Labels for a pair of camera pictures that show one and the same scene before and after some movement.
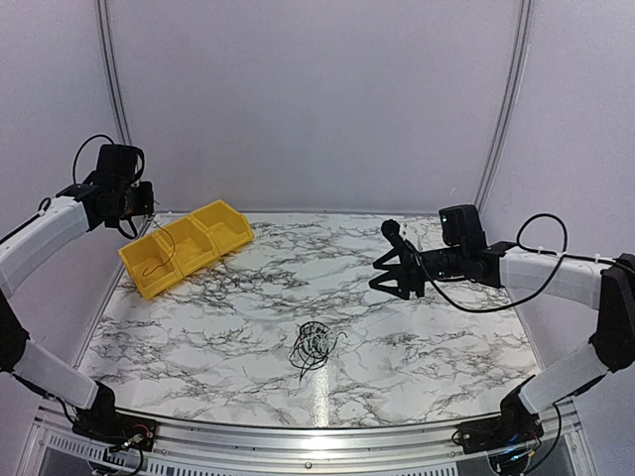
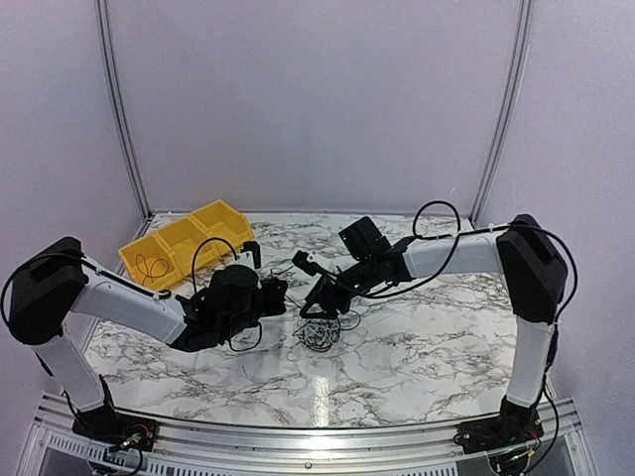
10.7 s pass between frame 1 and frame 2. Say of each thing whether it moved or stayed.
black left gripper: moved
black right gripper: moved
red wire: moved
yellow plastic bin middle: stayed
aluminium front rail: stayed
